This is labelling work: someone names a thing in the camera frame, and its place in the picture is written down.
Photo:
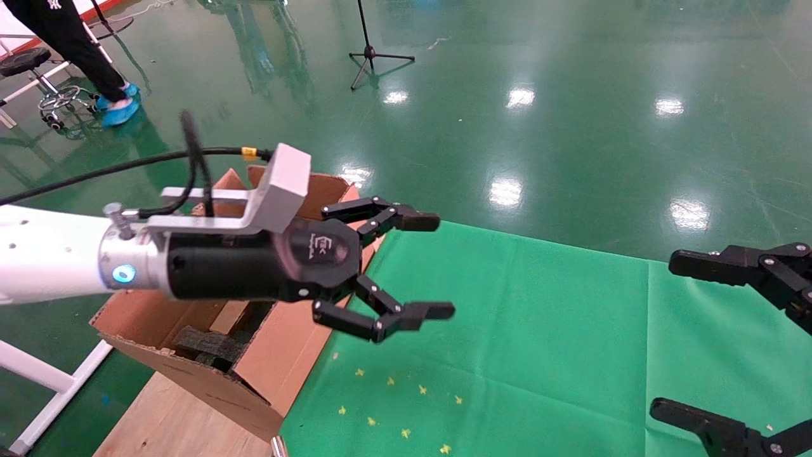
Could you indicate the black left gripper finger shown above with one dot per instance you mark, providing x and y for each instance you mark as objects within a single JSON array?
[
  {"x": 412, "y": 314},
  {"x": 406, "y": 219}
]

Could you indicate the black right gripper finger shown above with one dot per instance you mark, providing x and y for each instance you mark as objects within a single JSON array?
[
  {"x": 736, "y": 265},
  {"x": 717, "y": 433}
]

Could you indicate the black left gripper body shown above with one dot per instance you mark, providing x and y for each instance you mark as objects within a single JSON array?
[{"x": 254, "y": 266}]

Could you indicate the large open cardboard carton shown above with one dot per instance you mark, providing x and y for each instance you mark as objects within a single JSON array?
[{"x": 285, "y": 355}]

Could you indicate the green table cloth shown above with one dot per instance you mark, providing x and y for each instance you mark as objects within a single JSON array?
[
  {"x": 717, "y": 355},
  {"x": 539, "y": 355}
]

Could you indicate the black foam block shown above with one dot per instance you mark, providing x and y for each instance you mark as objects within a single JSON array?
[{"x": 212, "y": 346}]

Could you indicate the black tripod stand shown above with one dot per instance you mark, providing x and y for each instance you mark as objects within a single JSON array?
[{"x": 370, "y": 54}]

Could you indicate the light wooden board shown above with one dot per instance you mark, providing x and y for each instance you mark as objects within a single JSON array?
[{"x": 171, "y": 425}]

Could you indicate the silver metal clip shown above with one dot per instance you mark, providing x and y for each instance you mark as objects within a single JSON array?
[{"x": 278, "y": 446}]

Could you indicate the blue shoe cover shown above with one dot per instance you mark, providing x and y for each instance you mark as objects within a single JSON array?
[{"x": 120, "y": 113}]

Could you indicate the white tube rack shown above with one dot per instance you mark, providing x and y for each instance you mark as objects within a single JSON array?
[{"x": 19, "y": 95}]

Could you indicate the black round wheeled stool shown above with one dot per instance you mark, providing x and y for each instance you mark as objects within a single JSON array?
[{"x": 25, "y": 61}]

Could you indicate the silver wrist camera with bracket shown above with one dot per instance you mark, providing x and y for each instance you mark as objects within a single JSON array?
[{"x": 279, "y": 184}]

